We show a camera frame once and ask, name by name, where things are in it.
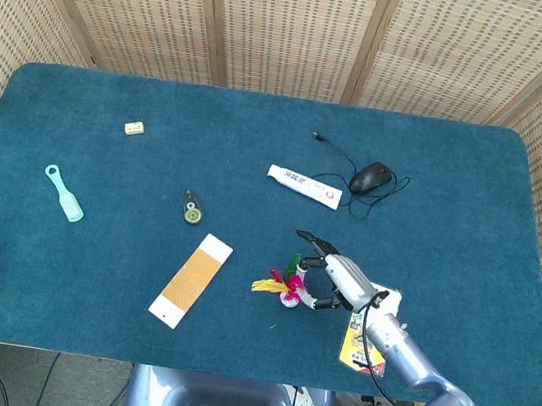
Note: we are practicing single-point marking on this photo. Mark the blue felt table mat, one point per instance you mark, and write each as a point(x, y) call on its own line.
point(257, 160)

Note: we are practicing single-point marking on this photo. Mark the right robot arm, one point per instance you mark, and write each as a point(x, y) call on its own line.
point(428, 376)

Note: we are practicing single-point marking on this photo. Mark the woven bamboo folding screen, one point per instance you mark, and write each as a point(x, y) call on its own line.
point(295, 30)

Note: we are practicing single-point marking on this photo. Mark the black round correction tape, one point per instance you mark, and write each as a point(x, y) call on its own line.
point(193, 208)

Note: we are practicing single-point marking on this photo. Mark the white toothpaste tube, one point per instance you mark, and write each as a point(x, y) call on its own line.
point(303, 186)

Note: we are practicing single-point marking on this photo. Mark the small cream eraser block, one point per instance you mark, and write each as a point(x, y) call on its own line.
point(135, 128)

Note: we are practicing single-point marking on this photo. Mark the white and orange flat box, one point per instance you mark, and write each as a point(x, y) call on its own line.
point(191, 280)

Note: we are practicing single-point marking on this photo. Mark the packaged pen on card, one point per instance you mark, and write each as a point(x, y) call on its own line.
point(362, 347)

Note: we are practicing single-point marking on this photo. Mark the colourful feather shuttlecock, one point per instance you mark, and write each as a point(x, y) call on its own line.
point(284, 286)

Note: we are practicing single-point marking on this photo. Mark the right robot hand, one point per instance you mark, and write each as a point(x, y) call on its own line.
point(341, 278)

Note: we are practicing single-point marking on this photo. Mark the black computer mouse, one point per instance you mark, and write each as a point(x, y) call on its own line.
point(370, 177)

